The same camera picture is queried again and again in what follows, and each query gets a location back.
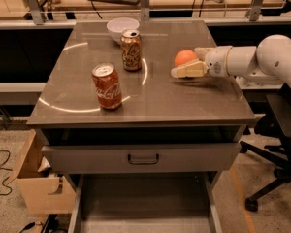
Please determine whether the red Coca-Cola can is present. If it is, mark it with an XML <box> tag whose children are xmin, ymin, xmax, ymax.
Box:
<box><xmin>91</xmin><ymin>63</ymin><xmax>122</xmax><ymax>110</ymax></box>

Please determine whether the grey drawer cabinet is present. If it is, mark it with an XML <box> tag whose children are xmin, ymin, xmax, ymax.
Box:
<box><xmin>26</xmin><ymin>19</ymin><xmax>256</xmax><ymax>233</ymax></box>

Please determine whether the white bowl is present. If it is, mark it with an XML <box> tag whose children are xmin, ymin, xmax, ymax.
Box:
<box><xmin>107</xmin><ymin>17</ymin><xmax>140</xmax><ymax>43</ymax></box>

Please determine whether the open grey middle drawer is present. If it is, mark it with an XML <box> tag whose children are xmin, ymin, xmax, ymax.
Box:
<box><xmin>68</xmin><ymin>173</ymin><xmax>223</xmax><ymax>233</ymax></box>

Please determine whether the grey top drawer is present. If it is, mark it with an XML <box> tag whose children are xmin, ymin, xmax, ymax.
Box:
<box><xmin>42</xmin><ymin>143</ymin><xmax>240</xmax><ymax>174</ymax></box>

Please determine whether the black floor cable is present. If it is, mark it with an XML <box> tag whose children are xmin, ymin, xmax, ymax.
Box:
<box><xmin>0</xmin><ymin>147</ymin><xmax>14</xmax><ymax>212</ymax></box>

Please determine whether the cardboard box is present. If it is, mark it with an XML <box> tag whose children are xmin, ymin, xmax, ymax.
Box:
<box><xmin>7</xmin><ymin>130</ymin><xmax>76</xmax><ymax>215</ymax></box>

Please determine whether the orange fruit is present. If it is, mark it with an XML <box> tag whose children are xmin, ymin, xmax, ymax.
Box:
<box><xmin>174</xmin><ymin>50</ymin><xmax>197</xmax><ymax>66</ymax></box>

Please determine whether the gold LaCroix can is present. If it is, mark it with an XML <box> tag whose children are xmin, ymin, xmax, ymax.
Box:
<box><xmin>120</xmin><ymin>29</ymin><xmax>142</xmax><ymax>71</ymax></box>

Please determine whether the metal railing frame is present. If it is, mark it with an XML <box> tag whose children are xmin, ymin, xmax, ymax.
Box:
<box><xmin>23</xmin><ymin>0</ymin><xmax>291</xmax><ymax>24</ymax></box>

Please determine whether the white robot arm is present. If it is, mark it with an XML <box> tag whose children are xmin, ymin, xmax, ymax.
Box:
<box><xmin>171</xmin><ymin>35</ymin><xmax>291</xmax><ymax>88</ymax></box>

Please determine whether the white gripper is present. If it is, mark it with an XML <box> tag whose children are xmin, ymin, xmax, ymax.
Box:
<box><xmin>171</xmin><ymin>46</ymin><xmax>232</xmax><ymax>79</ymax></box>

